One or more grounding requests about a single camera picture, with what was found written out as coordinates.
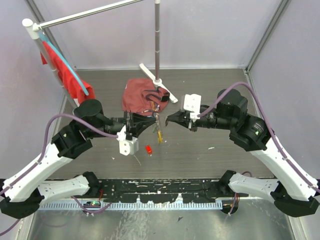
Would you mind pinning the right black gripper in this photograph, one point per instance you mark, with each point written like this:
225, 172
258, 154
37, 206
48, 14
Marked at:
181, 117

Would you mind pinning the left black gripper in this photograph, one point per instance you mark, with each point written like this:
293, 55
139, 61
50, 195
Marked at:
139, 122

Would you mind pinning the keyring with yellow tag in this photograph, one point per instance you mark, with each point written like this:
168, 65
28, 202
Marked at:
160, 137

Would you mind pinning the black tagged key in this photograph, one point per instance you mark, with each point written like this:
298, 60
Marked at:
157, 120

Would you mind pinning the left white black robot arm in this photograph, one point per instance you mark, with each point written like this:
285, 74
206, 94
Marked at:
26, 191

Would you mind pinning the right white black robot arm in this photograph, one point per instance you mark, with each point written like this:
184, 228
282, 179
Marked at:
293, 191

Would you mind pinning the maroon cloth bag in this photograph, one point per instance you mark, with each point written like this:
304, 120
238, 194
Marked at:
141, 97

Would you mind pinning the red tagged key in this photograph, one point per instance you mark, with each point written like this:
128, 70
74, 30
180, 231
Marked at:
149, 149

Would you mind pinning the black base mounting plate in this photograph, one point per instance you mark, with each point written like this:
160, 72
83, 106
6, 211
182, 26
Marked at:
159, 191

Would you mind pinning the red hanging cloth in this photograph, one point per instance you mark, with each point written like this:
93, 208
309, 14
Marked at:
67, 79

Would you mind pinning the blue clothes hanger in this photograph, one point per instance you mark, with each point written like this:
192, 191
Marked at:
61, 57

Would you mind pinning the white metal clothes rack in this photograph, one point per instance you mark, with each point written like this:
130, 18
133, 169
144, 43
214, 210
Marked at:
123, 36

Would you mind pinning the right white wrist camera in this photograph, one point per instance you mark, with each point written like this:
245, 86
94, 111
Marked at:
191, 103

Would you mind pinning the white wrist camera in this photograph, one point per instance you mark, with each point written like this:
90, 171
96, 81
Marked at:
191, 103
127, 147

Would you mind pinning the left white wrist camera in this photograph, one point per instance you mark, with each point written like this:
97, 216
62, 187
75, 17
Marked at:
127, 147

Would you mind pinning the white slotted cable duct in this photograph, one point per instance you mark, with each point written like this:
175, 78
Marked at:
167, 206

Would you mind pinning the aluminium frame post right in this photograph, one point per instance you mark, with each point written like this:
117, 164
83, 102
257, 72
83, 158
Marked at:
275, 19

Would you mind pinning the aluminium frame post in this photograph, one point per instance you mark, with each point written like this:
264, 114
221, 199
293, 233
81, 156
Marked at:
41, 13
275, 19

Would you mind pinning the aluminium frame post left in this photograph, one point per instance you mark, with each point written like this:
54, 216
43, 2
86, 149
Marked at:
41, 13

